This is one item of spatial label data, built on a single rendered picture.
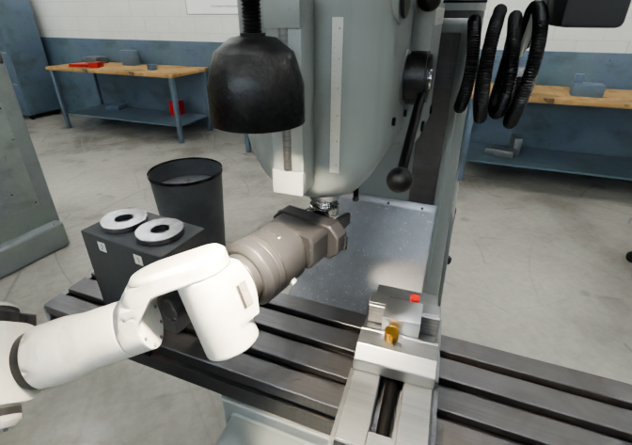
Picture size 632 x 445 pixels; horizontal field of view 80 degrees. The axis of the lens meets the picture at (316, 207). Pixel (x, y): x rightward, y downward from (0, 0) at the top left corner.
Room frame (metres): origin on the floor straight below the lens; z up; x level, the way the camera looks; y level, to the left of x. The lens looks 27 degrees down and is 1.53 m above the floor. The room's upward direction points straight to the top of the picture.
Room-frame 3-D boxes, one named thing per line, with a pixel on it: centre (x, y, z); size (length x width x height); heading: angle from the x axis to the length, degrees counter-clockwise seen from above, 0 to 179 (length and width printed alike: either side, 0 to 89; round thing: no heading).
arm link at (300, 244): (0.46, 0.04, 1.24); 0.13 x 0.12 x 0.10; 56
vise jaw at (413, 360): (0.43, -0.13, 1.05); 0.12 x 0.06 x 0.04; 72
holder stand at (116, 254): (0.66, 0.35, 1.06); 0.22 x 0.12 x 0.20; 64
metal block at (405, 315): (0.48, -0.14, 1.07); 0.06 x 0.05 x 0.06; 72
